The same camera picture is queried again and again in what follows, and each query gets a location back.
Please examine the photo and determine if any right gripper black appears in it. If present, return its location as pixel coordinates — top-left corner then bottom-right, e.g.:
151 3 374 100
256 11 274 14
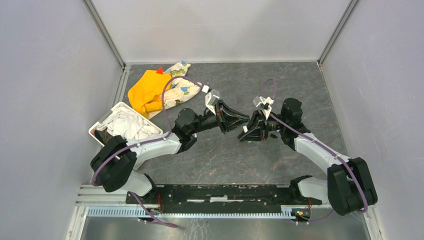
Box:
237 108 288 141

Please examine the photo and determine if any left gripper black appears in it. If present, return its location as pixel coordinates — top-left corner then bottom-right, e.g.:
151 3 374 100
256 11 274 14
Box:
190 102 251 137

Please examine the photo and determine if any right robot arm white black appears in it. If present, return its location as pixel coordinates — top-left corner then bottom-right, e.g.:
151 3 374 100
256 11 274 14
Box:
237 96 378 216

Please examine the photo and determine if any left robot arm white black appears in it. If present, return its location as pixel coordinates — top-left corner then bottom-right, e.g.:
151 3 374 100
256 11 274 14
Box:
90 100 250 204

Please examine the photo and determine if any cream patterned cloth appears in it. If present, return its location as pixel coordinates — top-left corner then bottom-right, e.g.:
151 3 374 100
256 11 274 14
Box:
145 61 201 120

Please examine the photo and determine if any yellow orange cloth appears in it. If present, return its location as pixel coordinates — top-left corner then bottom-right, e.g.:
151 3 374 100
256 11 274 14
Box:
127 67 172 118

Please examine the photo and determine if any white laundry basket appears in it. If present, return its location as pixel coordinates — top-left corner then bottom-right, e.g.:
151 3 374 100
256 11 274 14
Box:
88 102 163 146

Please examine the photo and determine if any black garment in basket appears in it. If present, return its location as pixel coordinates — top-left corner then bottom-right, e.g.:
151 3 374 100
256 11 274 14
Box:
93 129 113 146

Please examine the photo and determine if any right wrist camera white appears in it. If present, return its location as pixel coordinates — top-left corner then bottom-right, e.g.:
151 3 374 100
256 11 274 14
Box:
253 96 275 120

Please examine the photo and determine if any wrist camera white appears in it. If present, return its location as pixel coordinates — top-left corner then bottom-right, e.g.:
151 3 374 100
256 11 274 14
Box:
205 88 220 115
253 96 275 120

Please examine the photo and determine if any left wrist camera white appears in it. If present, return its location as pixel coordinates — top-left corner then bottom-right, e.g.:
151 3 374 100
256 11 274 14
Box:
205 88 220 115

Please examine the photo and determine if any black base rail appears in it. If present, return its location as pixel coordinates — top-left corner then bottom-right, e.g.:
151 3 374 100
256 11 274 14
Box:
140 184 322 214

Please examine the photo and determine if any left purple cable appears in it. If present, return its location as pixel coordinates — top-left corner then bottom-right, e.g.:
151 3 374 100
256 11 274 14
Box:
91 75 208 229

